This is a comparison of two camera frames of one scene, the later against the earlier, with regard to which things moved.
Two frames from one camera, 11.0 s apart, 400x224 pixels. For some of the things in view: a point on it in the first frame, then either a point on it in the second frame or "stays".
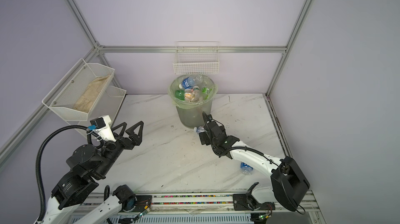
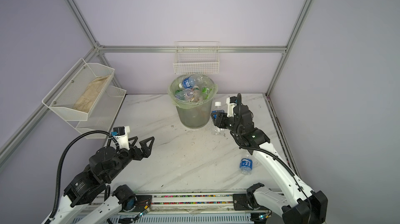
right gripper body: x=203 y=136 to x=229 y=122
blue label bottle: x=246 y=169 stays
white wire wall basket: x=196 y=58 stays
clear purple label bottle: x=199 y=129 to x=187 y=94
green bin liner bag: x=174 y=84 stays
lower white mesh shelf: x=109 y=105 stays
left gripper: x=129 y=144 to x=146 y=151
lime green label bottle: x=205 y=90 stays
